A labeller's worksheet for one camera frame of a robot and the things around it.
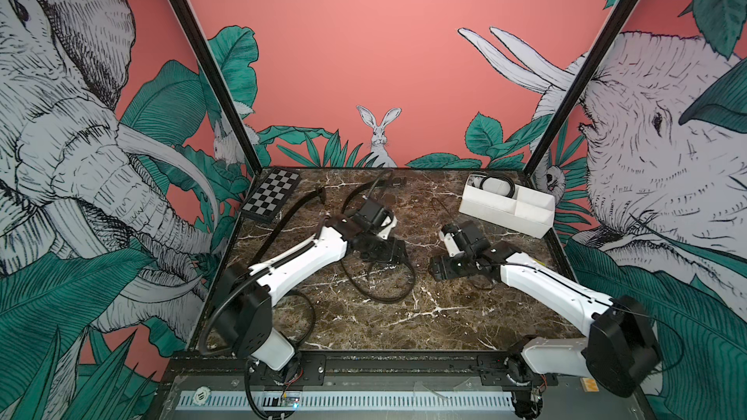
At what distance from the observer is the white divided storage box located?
103 centimetres

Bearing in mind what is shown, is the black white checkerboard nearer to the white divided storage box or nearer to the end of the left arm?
the end of the left arm

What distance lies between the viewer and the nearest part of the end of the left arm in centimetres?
61

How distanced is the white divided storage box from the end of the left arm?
1.46ft

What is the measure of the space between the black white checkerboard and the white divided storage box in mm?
676

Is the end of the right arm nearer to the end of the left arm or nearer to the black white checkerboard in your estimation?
the end of the left arm

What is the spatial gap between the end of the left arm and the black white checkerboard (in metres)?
0.51

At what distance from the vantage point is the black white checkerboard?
105 cm

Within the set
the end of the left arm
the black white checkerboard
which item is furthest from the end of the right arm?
the black white checkerboard

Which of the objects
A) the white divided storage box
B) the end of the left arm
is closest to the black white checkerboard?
the end of the left arm
